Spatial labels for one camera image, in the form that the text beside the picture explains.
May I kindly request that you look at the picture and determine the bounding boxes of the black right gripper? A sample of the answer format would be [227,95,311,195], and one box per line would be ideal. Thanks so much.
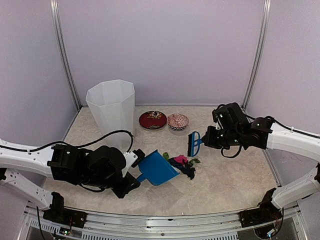
[202,125,244,149]

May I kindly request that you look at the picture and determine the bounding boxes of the blue hand brush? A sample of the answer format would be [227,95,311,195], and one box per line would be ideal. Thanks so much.
[187,131,203,157]

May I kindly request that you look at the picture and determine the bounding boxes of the blue dustpan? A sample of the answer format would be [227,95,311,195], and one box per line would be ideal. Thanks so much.
[136,150,180,186]

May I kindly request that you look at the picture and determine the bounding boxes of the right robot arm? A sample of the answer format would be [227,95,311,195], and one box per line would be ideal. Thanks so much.
[202,102,320,222]

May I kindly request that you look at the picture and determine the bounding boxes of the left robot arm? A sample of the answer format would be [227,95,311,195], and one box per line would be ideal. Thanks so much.
[0,140,145,223]

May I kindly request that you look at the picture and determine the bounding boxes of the green paper scrap right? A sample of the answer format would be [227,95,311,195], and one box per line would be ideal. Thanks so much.
[187,158,201,168]

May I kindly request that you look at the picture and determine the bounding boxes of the black paper scrap curved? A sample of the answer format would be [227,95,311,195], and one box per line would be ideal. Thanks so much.
[181,167,196,180]

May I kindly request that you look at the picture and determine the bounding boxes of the pink patterned bowl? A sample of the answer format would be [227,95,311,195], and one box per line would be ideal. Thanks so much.
[167,113,189,131]

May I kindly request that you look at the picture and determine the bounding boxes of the red floral plate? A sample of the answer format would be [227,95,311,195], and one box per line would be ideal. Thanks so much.
[138,110,167,130]

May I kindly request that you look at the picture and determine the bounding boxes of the white plastic trash bin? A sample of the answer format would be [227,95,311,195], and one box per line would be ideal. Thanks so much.
[85,79,136,151]

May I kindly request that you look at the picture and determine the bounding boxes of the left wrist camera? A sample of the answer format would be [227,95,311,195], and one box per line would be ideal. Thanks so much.
[123,149,146,170]

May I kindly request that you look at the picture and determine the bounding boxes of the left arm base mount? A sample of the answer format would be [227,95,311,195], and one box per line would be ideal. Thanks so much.
[43,192,88,229]

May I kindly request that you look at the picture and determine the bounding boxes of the aluminium front rail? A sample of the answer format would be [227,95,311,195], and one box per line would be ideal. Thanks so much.
[17,204,307,240]

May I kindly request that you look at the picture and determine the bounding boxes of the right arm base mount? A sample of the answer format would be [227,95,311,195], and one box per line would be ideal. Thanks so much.
[238,188,284,228]

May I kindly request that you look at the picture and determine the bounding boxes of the right aluminium corner post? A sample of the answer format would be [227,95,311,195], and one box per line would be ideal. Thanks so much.
[241,0,272,111]

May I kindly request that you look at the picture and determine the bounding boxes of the aluminium corner post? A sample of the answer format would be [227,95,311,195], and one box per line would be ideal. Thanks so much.
[241,0,272,111]
[49,0,82,112]

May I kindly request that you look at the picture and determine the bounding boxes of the left aluminium corner post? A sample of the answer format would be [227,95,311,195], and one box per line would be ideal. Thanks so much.
[49,0,82,112]

